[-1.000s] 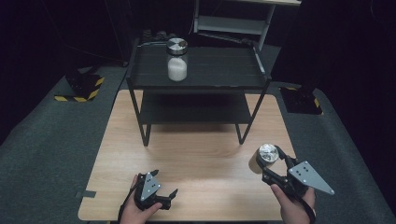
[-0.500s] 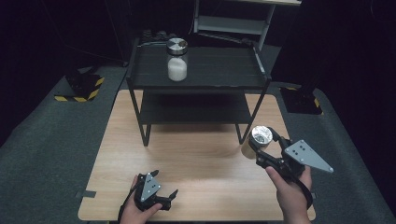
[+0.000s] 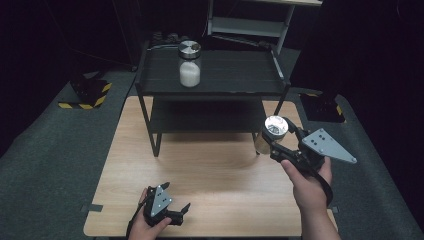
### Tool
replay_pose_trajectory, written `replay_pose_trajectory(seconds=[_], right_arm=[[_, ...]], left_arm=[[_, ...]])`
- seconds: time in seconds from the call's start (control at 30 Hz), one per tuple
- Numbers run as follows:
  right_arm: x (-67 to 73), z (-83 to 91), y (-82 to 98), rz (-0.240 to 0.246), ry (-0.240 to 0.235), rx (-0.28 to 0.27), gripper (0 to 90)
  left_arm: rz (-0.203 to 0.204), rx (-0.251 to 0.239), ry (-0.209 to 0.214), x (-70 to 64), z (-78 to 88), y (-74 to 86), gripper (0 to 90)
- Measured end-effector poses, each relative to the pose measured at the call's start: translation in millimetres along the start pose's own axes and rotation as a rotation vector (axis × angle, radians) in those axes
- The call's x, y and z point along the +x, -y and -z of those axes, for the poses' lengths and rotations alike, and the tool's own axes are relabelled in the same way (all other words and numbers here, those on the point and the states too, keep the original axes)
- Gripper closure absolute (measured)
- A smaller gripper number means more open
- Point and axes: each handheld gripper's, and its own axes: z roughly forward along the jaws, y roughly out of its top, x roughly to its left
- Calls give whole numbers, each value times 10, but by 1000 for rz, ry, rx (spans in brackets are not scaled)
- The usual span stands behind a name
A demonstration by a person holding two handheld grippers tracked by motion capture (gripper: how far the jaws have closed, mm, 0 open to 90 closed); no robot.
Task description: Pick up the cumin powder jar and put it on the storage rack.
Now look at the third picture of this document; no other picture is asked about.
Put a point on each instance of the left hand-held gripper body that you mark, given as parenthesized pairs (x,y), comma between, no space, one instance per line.
(160,201)

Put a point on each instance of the black yellow striped stand base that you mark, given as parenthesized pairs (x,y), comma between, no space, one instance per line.
(90,95)

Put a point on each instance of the black two-tier shelf rack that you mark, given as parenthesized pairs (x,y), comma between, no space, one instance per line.
(233,71)

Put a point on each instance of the person's right hand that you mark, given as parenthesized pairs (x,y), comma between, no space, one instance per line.
(308,190)

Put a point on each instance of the glass jar of white powder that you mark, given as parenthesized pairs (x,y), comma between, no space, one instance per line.
(190,73)

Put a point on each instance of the person's left hand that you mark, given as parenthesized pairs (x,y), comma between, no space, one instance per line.
(145,231)

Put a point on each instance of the grey tape strip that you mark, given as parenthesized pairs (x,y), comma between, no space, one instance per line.
(335,209)
(91,208)

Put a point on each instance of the glass jar of brown powder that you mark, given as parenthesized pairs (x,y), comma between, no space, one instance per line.
(276,126)

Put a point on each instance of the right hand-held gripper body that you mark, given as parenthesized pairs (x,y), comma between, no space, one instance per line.
(325,146)

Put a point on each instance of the white metal stand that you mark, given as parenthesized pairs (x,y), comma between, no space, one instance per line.
(246,26)

